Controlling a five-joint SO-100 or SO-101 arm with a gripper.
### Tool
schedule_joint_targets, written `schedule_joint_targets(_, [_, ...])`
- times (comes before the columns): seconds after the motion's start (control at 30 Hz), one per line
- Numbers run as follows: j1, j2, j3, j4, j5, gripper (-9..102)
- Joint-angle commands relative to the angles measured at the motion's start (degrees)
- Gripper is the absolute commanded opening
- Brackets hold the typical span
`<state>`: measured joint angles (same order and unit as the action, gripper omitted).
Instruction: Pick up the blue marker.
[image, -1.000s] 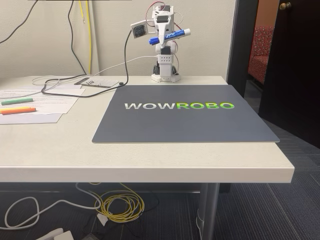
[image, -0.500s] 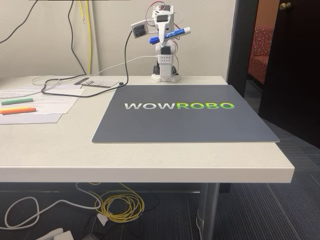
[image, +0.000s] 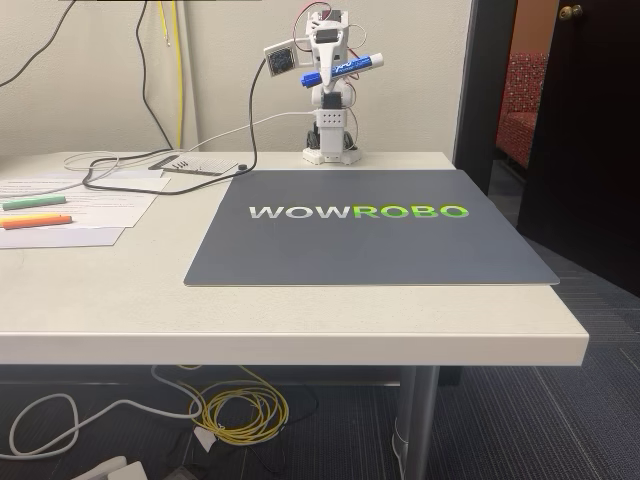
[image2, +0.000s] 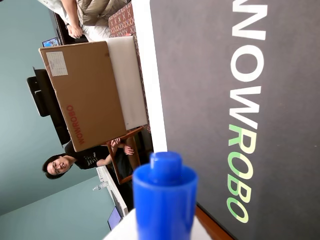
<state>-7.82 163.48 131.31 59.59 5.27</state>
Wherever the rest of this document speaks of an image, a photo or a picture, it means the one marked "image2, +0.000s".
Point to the white desk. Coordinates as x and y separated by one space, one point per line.
115 190

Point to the wooden frame side table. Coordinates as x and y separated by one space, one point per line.
130 155

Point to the blue whiteboard marker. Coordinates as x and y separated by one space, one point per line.
165 200

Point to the open laptop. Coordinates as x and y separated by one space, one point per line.
114 218

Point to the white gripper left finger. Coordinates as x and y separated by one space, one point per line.
125 227

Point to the WOWROBO cardboard box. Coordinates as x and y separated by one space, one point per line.
85 95

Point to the person in black shirt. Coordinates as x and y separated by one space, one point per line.
85 160

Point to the brown wooden shelf unit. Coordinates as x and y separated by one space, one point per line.
212 225

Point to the white foam sheet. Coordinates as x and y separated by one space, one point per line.
127 82

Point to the clear water bottle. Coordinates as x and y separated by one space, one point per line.
101 186

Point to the person's hand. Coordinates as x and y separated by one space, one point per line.
75 32
117 143
129 150

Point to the laptop with blue screen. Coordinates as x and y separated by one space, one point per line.
51 42

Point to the grey WOWROBO mat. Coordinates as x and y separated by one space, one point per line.
287 100

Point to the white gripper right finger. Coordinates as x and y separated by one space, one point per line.
198 230

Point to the person in tan jacket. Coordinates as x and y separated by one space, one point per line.
97 12

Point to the black wall monitor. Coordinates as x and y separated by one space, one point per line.
47 100

